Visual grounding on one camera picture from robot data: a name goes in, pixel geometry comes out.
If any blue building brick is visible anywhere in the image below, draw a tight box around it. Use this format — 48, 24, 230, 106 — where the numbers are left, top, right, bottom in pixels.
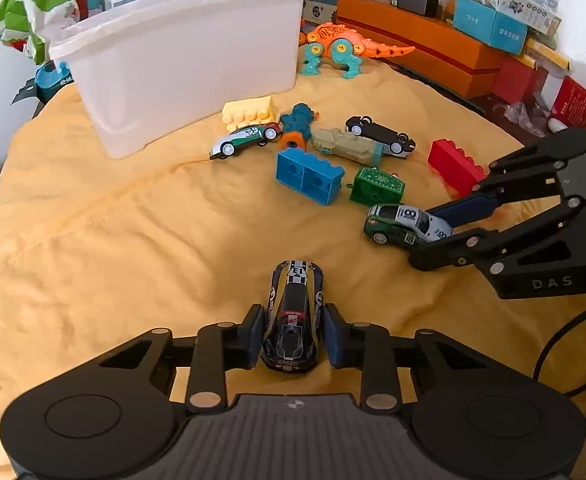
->
276, 148, 345, 206

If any orange teal toy dinosaur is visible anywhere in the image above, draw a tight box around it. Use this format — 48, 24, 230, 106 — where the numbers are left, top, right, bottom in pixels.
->
299, 23, 415, 79

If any green white number car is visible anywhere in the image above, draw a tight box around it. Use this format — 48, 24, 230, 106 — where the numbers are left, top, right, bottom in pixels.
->
363, 204, 453, 249

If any orange box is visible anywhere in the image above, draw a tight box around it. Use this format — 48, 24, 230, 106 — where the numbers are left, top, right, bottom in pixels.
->
335, 0, 506, 99

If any teal toy figure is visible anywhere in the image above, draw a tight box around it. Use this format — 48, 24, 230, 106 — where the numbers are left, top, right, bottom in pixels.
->
280, 103, 319, 151

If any white plastic bin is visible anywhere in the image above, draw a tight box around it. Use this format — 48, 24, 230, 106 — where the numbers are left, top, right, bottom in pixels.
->
49, 0, 304, 158

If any green studded toy block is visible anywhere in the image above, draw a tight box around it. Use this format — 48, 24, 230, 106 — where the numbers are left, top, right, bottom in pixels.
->
347, 167, 406, 207

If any green white plastic bag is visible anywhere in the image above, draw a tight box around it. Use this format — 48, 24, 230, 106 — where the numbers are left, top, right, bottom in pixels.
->
0, 0, 89, 65

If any light blue box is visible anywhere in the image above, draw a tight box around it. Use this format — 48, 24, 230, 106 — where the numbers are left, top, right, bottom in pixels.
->
453, 0, 528, 55

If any khaki toy truck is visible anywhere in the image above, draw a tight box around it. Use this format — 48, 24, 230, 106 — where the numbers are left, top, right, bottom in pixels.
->
311, 128, 383, 168

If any green white toy car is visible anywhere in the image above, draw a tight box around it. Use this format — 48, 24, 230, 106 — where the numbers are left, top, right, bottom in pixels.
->
209, 122, 282, 159

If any yellow building brick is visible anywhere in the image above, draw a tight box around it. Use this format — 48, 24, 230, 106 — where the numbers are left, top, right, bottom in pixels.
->
221, 96, 279, 132

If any large red building brick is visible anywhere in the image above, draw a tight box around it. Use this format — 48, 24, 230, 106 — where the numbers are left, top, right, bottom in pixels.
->
427, 139, 486, 197

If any black upside-down toy car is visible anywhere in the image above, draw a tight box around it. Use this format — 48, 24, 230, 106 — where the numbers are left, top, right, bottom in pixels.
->
345, 116, 416, 158

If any black gold race car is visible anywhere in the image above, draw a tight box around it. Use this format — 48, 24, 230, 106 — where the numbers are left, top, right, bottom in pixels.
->
261, 260, 323, 373

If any red box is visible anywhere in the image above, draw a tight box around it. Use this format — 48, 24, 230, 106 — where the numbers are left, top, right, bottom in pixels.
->
551, 76, 586, 129

